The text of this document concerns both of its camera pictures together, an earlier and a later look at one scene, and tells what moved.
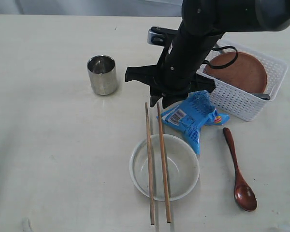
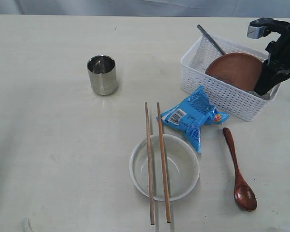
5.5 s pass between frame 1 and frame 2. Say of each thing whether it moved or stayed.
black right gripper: moved
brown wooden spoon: stayed
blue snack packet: stayed
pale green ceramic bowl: stayed
